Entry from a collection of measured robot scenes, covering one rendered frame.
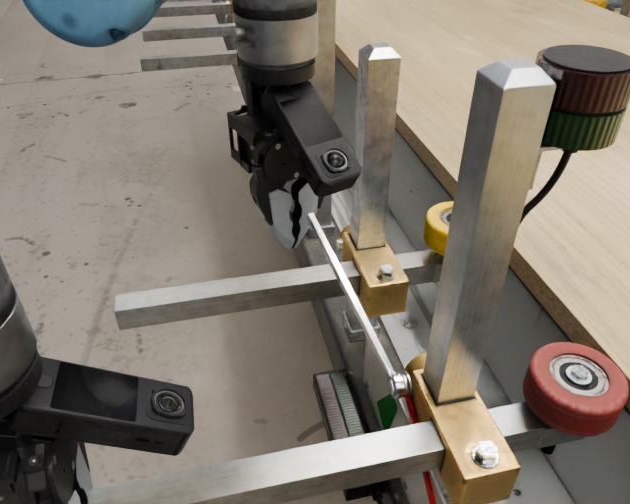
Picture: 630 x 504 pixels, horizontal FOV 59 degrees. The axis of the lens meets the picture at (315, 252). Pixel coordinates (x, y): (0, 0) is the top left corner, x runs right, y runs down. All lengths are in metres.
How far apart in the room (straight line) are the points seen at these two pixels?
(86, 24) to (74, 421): 0.24
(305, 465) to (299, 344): 1.29
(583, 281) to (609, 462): 0.21
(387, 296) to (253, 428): 0.97
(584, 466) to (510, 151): 0.48
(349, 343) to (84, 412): 0.48
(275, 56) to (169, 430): 0.32
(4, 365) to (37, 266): 1.96
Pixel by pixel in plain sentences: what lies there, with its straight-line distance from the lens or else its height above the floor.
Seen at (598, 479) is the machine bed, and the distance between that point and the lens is 0.76.
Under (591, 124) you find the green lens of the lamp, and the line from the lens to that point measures 0.38.
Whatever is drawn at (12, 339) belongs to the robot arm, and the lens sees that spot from 0.35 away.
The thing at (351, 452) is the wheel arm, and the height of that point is 0.86.
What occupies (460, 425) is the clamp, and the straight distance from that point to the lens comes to 0.51.
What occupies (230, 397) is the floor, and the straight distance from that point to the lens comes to 1.64.
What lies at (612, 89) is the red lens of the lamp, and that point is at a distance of 0.38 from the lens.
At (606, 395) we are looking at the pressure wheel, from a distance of 0.53.
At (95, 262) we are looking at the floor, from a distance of 2.23.
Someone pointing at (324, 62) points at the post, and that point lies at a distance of 0.86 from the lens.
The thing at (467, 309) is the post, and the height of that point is 0.98.
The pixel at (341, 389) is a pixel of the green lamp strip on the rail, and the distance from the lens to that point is 0.74.
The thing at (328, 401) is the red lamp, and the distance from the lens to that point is 0.73.
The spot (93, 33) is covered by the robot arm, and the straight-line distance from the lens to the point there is 0.38.
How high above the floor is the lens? 1.28
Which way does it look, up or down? 37 degrees down
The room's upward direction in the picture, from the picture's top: straight up
